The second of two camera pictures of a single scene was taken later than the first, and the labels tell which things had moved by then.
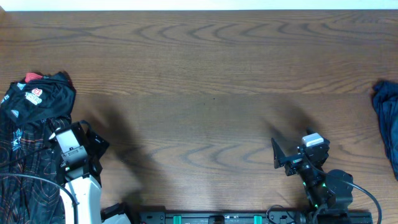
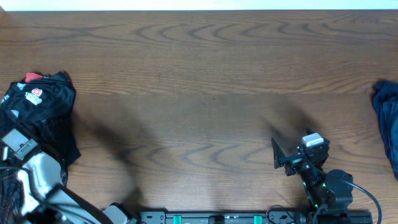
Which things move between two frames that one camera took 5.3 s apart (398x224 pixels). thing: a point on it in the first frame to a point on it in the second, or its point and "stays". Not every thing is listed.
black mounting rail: [255, 217] stays
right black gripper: [294, 162] stays
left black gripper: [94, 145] to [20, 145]
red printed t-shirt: [32, 76] stays
